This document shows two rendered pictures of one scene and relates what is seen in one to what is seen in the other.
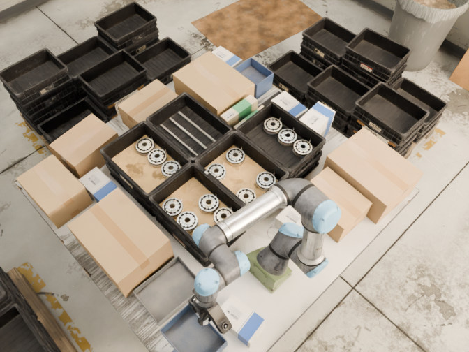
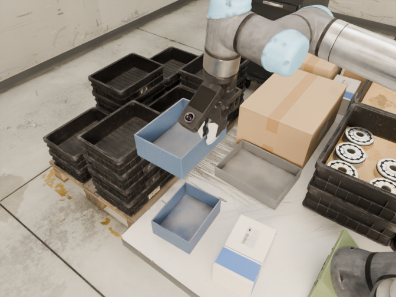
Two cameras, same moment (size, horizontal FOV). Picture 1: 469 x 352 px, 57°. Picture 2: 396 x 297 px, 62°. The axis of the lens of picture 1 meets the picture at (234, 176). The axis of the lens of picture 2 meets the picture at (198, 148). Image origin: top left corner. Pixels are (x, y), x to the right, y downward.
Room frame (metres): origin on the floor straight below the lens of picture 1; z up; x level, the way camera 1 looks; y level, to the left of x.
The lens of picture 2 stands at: (0.31, -0.51, 1.67)
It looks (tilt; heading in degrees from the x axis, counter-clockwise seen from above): 43 degrees down; 81
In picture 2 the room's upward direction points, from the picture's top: straight up
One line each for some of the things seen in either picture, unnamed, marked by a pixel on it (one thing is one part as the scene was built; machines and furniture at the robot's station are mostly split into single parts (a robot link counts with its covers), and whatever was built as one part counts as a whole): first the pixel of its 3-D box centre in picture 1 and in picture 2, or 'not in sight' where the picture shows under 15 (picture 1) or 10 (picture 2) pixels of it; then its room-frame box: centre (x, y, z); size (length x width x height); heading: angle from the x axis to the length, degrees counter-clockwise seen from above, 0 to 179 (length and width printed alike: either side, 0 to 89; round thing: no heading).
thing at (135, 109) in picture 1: (151, 110); not in sight; (1.76, 0.50, 0.78); 0.30 x 0.22 x 0.16; 137
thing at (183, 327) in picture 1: (193, 337); (182, 135); (0.38, 0.14, 1.10); 0.20 x 0.15 x 0.07; 45
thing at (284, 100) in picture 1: (288, 110); not in sight; (1.80, -0.33, 0.75); 0.20 x 0.12 x 0.09; 41
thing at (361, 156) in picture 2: (187, 220); (350, 152); (0.98, 0.23, 0.86); 0.10 x 0.10 x 0.01
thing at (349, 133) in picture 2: (172, 206); (359, 135); (1.05, 0.31, 0.86); 0.10 x 0.10 x 0.01
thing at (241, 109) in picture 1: (239, 111); not in sight; (1.69, -0.02, 0.85); 0.24 x 0.06 x 0.06; 133
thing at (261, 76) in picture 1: (253, 75); not in sight; (2.04, -0.12, 0.81); 0.20 x 0.15 x 0.07; 44
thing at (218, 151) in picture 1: (241, 174); not in sight; (1.25, -0.03, 0.87); 0.40 x 0.30 x 0.11; 45
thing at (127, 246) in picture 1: (122, 241); (291, 114); (0.89, 0.55, 0.80); 0.40 x 0.30 x 0.20; 45
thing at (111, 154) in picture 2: not in sight; (132, 158); (0.16, 0.83, 0.37); 0.40 x 0.30 x 0.45; 44
